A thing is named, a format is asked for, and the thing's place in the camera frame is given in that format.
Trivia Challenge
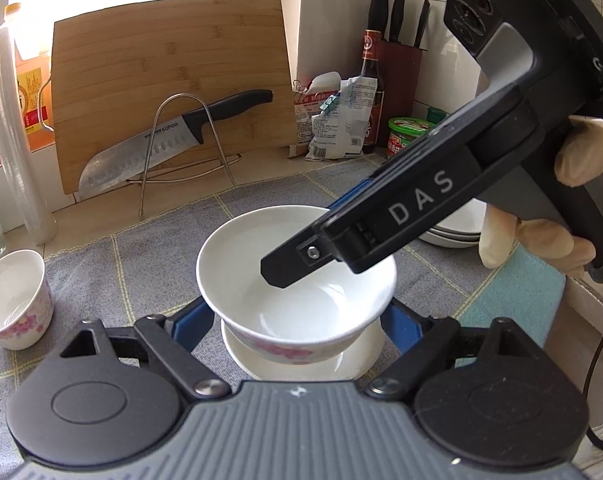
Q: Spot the white clipped food bag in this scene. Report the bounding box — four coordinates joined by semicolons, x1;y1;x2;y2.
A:
304;76;379;162

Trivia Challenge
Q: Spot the plain white bowl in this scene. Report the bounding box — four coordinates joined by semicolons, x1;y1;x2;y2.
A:
220;317;386;382

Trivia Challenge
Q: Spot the green-lidded sauce jar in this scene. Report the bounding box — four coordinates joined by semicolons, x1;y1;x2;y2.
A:
385;116;435;161

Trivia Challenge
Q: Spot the dark soy sauce bottle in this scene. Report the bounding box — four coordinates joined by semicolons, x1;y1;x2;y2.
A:
358;29;385;155

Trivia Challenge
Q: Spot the dark brown knife block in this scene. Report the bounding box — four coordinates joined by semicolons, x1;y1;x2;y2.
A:
376;40;425;148

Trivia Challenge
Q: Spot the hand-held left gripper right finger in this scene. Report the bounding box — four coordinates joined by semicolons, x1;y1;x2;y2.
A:
365;300;539;403

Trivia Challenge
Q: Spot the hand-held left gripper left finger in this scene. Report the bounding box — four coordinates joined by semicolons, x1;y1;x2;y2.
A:
59;296;232;403

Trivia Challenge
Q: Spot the person's right hand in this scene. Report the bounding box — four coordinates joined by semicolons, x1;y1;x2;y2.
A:
478;114;603;278

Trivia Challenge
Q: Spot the white plate with two fruit prints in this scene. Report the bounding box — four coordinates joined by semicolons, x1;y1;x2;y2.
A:
439;199;487;235

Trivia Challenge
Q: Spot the bamboo cutting board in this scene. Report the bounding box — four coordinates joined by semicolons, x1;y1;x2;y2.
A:
50;0;298;196

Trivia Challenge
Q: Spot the grey and teal checked towel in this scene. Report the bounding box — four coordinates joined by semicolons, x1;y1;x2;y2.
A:
0;157;567;411

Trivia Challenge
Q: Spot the metal wire rack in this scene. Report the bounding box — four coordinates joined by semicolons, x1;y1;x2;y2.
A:
126;92;242;218

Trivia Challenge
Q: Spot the white bowl with pink flowers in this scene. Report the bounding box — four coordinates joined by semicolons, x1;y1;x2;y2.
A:
196;206;398;367
0;249;54;351

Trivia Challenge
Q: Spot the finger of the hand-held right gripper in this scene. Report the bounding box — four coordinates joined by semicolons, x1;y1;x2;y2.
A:
260;225;343;290
328;177;382;211

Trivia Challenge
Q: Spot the black-handled kitchen knife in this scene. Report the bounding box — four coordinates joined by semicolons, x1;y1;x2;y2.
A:
78;89;274;202

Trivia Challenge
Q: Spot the clear cling film roll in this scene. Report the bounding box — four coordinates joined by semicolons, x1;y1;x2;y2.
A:
0;25;58;246

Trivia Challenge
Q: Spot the red and white food bag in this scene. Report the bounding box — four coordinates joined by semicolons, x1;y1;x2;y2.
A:
288;72;345;158

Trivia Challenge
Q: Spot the white plate with faded print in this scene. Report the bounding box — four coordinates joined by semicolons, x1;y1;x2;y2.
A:
426;227;482;242

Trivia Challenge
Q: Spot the white plate with pink flower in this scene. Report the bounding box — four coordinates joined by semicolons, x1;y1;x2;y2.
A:
420;234;481;250

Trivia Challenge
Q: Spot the black cable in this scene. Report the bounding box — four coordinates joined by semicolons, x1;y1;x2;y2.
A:
583;305;603;456

